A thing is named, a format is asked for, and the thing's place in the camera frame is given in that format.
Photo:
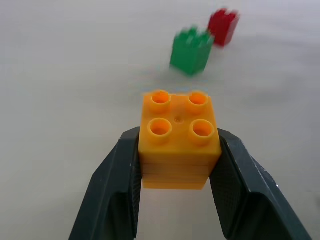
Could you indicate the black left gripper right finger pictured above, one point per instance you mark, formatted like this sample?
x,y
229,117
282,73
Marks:
x,y
250,190

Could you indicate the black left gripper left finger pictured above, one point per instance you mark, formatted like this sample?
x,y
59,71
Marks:
x,y
110,190

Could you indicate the orange studded building block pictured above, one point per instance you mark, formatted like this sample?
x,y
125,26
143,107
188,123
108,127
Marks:
x,y
178,150

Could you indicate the green studded building block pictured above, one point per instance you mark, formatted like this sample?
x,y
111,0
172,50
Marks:
x,y
190,53

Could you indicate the red studded building block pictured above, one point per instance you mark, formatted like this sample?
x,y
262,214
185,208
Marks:
x,y
222,26

